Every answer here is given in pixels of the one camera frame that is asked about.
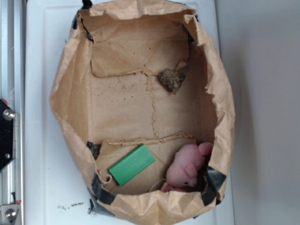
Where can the black mounting bracket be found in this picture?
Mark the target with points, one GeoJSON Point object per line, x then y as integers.
{"type": "Point", "coordinates": [7, 134]}

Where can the green rectangular block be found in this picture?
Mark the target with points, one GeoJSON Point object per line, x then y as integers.
{"type": "Point", "coordinates": [132, 164]}

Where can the pink plush toy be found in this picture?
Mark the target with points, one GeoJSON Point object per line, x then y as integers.
{"type": "Point", "coordinates": [183, 172]}

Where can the aluminium frame rail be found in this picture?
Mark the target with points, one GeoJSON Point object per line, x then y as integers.
{"type": "Point", "coordinates": [11, 90]}

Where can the rough brown rock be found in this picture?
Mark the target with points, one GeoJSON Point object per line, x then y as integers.
{"type": "Point", "coordinates": [171, 80]}

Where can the silver corner bracket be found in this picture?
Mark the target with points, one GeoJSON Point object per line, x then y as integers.
{"type": "Point", "coordinates": [10, 214]}

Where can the brown paper bag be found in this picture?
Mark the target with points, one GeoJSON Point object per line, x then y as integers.
{"type": "Point", "coordinates": [108, 100]}

